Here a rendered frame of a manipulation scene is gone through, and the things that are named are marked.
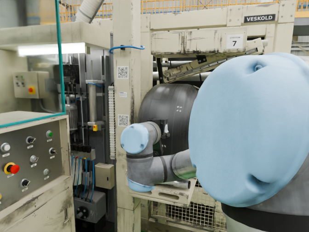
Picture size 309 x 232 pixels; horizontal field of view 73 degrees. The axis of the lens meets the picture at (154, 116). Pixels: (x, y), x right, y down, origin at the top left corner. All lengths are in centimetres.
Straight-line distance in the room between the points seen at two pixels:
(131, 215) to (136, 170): 88
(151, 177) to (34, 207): 71
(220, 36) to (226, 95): 126
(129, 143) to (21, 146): 64
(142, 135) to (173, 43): 92
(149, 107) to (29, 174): 68
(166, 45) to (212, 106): 130
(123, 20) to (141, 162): 88
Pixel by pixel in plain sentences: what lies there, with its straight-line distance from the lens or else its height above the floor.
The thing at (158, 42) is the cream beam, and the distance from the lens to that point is 149.
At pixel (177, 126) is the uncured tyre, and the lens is 101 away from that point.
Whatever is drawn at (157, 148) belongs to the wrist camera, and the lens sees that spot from 87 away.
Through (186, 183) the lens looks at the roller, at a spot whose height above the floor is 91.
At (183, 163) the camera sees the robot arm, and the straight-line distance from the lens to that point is 62.
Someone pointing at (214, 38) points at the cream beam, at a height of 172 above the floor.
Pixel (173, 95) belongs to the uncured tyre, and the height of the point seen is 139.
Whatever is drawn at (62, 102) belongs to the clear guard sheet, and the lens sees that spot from 130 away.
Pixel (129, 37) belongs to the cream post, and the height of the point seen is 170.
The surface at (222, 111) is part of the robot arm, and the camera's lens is 17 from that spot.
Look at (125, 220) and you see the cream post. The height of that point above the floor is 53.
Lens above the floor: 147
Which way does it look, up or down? 10 degrees down
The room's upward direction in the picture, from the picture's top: 1 degrees clockwise
